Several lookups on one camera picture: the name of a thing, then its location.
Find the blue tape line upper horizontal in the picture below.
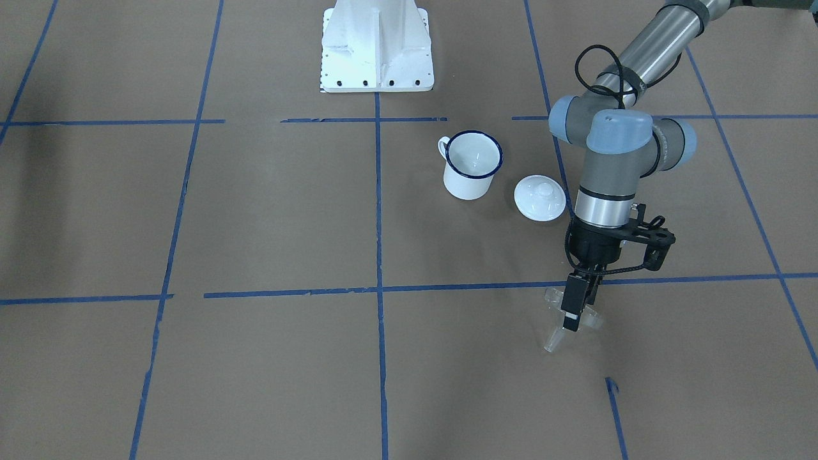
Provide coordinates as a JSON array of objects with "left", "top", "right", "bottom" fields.
[{"left": 2, "top": 114, "right": 817, "bottom": 127}]

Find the short blue tape piece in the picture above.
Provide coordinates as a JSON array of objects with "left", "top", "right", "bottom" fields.
[{"left": 605, "top": 376, "right": 630, "bottom": 460}]

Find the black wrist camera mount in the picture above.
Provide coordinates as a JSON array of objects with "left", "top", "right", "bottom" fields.
[{"left": 615, "top": 203, "right": 677, "bottom": 273}]

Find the blue tape line centre vertical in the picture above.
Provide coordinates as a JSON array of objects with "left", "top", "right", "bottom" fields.
[{"left": 374, "top": 92, "right": 390, "bottom": 459}]

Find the blue tape line lower horizontal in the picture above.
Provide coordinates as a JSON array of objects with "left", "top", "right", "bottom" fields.
[{"left": 1, "top": 273, "right": 817, "bottom": 307}]

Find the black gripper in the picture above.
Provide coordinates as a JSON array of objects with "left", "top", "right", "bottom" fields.
[{"left": 560, "top": 217, "right": 630, "bottom": 332}]

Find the white round lid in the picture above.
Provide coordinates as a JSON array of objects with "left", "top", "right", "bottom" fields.
[{"left": 513, "top": 175, "right": 567, "bottom": 222}]

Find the white enamel cup blue rim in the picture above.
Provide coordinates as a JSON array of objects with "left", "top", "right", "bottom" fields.
[{"left": 437, "top": 130, "right": 504, "bottom": 201}]

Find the blue tape line horizontal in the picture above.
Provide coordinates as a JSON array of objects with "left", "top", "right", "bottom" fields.
[
  {"left": 1, "top": 273, "right": 817, "bottom": 307},
  {"left": 2, "top": 114, "right": 817, "bottom": 127}
]

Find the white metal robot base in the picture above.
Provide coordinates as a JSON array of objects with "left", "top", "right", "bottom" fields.
[{"left": 320, "top": 1, "right": 435, "bottom": 93}]

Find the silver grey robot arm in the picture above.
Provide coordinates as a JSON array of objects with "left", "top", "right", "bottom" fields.
[{"left": 549, "top": 1, "right": 736, "bottom": 332}]

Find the blue tape line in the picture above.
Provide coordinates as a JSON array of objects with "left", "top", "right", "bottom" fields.
[
  {"left": 684, "top": 46, "right": 817, "bottom": 367},
  {"left": 1, "top": 1, "right": 59, "bottom": 142}
]

